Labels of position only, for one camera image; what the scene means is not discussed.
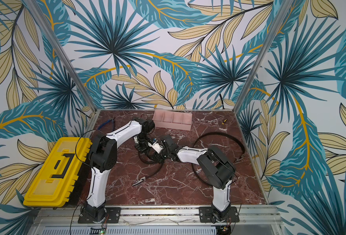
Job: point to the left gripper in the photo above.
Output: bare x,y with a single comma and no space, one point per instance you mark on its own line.
137,146

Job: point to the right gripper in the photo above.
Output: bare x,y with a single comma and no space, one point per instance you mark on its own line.
160,152

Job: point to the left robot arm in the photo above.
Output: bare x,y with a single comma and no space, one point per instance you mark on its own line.
103,156

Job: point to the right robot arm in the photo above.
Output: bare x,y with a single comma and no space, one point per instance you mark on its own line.
214,164

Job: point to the pink compartment storage tray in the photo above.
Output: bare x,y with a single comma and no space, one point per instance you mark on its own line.
172,120

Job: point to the yellow tool case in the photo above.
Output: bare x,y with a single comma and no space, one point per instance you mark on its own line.
55,181

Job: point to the blue handled pliers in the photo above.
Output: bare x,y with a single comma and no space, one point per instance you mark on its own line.
112,121

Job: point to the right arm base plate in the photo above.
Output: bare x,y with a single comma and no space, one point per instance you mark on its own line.
231,216

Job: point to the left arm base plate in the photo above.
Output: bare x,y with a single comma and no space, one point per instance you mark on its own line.
110,215

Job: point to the aluminium front rail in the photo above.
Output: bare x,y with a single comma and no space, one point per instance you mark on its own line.
161,220

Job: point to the left aluminium frame post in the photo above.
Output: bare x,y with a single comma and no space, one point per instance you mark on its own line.
41,20

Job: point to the aluminium frame post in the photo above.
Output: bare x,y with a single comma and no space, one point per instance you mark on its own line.
278,21
41,20

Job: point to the right aluminium frame post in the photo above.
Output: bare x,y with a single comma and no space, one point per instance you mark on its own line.
278,21

